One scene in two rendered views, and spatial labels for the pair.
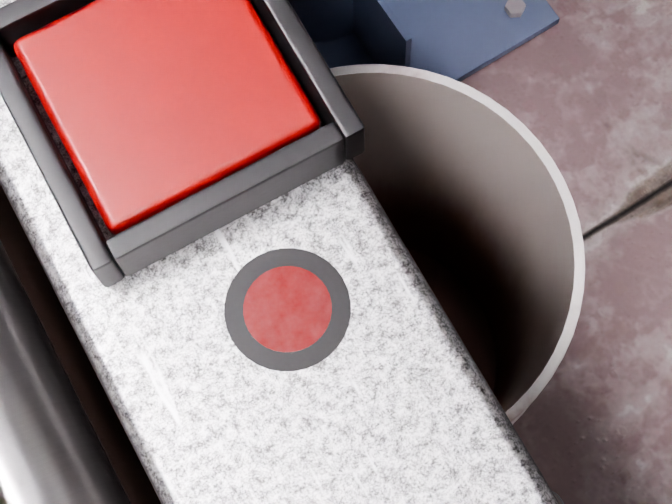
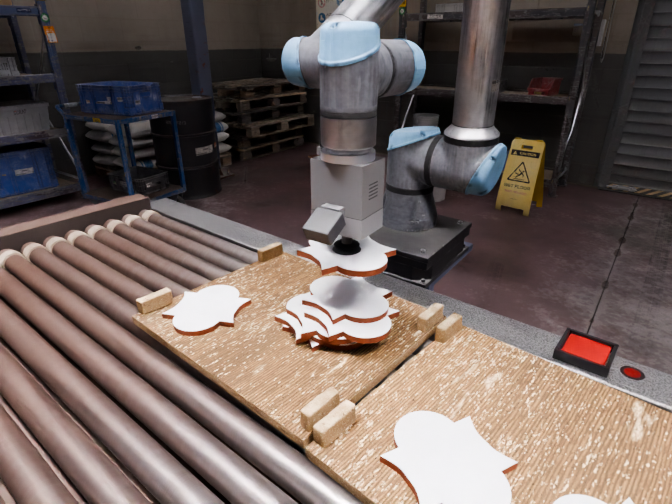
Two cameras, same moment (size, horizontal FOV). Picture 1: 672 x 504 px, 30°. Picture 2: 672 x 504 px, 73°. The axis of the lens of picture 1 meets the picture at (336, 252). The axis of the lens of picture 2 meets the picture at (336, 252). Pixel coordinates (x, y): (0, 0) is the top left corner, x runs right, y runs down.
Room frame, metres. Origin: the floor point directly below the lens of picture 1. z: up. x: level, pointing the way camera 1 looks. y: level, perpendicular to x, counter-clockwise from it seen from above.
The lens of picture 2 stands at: (-0.20, 0.65, 1.36)
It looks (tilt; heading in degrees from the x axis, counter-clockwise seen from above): 25 degrees down; 333
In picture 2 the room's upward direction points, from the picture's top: straight up
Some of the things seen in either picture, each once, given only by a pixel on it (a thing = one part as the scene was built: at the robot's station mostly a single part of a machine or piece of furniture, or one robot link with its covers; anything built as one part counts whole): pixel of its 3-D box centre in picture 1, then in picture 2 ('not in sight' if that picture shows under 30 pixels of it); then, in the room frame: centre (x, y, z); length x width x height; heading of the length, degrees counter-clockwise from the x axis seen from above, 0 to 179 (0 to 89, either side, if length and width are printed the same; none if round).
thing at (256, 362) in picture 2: not in sight; (289, 319); (0.42, 0.42, 0.93); 0.41 x 0.35 x 0.02; 22
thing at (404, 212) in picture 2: not in sight; (408, 201); (0.68, 0.00, 1.00); 0.15 x 0.15 x 0.10
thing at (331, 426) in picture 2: not in sight; (335, 423); (0.16, 0.46, 0.95); 0.06 x 0.02 x 0.03; 111
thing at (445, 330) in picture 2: not in sight; (449, 327); (0.26, 0.21, 0.95); 0.06 x 0.02 x 0.03; 111
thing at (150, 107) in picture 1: (167, 91); (585, 352); (0.14, 0.04, 0.92); 0.06 x 0.06 x 0.01; 24
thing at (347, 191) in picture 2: not in sight; (337, 193); (0.34, 0.37, 1.17); 0.12 x 0.09 x 0.16; 120
